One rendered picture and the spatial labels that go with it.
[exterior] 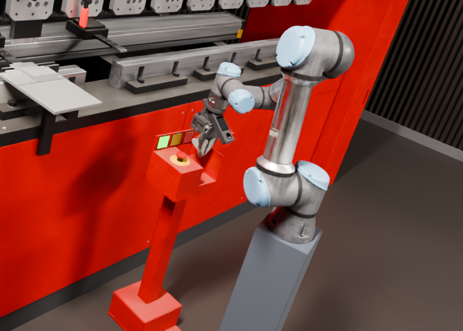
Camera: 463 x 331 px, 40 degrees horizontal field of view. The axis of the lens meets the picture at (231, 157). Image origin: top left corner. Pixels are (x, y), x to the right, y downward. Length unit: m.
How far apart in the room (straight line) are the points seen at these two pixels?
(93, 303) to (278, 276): 0.96
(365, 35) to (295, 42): 2.01
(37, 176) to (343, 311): 1.65
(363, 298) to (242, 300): 1.26
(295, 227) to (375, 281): 1.54
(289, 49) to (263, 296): 0.81
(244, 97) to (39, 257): 0.95
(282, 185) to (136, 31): 1.17
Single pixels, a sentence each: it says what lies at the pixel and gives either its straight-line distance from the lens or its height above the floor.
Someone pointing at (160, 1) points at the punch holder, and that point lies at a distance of 2.35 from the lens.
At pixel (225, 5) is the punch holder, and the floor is 1.19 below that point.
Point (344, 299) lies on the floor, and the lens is 3.23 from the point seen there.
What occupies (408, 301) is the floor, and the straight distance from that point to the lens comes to 3.45.
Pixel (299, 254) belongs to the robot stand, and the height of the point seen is 0.76.
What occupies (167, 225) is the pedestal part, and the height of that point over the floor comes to 0.51.
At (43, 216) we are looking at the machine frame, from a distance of 2.28.
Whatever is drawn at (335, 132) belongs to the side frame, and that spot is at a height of 0.43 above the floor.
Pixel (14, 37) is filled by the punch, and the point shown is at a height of 1.11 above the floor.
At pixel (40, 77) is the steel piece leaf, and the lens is 2.02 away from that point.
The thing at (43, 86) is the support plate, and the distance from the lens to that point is 2.00.
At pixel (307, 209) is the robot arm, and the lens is 1.95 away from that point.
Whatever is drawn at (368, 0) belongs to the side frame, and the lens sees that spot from 3.69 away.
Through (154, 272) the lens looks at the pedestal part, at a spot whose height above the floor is 0.28.
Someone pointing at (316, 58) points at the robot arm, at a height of 1.35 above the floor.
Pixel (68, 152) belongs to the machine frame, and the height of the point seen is 0.74.
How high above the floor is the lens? 1.82
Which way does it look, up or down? 26 degrees down
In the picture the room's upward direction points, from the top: 18 degrees clockwise
